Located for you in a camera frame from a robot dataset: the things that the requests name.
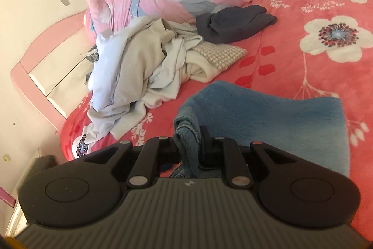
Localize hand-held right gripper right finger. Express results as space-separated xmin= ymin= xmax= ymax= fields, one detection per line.
xmin=199 ymin=126 xmax=290 ymax=189

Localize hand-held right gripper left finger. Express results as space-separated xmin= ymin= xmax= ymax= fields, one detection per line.
xmin=83 ymin=136 xmax=182 ymax=189

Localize blue jeans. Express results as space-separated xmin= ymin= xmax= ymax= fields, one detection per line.
xmin=167 ymin=80 xmax=350 ymax=179

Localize light grey hoodie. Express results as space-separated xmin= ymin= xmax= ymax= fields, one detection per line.
xmin=87 ymin=17 xmax=181 ymax=144

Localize white sweatshirt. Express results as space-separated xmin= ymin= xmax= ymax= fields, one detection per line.
xmin=87 ymin=30 xmax=137 ymax=111

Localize grey checked cloth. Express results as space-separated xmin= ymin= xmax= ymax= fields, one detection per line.
xmin=81 ymin=45 xmax=101 ymax=63

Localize dark grey garment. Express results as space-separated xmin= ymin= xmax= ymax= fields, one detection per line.
xmin=196 ymin=5 xmax=277 ymax=44

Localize red floral blanket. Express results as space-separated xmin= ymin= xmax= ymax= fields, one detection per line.
xmin=60 ymin=0 xmax=373 ymax=246

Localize pink headboard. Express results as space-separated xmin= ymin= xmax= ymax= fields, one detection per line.
xmin=10 ymin=11 xmax=97 ymax=131

